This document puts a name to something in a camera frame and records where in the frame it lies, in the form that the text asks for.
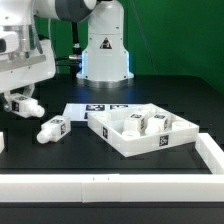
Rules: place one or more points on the black camera pole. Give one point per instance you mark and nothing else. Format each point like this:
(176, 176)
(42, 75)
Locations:
(77, 52)

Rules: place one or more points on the white front fence bar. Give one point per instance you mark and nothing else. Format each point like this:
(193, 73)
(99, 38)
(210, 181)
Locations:
(111, 188)

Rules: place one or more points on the white left fence piece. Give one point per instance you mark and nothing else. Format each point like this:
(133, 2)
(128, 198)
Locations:
(2, 145)

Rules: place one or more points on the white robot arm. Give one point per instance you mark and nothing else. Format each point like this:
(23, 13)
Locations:
(105, 61)

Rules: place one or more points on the white fence bar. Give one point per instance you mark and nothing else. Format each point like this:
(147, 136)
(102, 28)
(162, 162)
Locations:
(211, 153)
(111, 188)

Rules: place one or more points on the white square tabletop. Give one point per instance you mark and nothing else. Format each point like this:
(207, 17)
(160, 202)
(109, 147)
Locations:
(109, 126)

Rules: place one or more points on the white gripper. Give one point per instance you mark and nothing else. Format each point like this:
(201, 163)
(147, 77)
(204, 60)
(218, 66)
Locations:
(24, 60)

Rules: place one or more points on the white right fence bar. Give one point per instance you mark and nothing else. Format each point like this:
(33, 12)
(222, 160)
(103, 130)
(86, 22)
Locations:
(211, 153)

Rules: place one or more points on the white marker base sheet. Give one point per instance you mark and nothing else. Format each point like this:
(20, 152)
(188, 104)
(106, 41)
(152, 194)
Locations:
(79, 112)

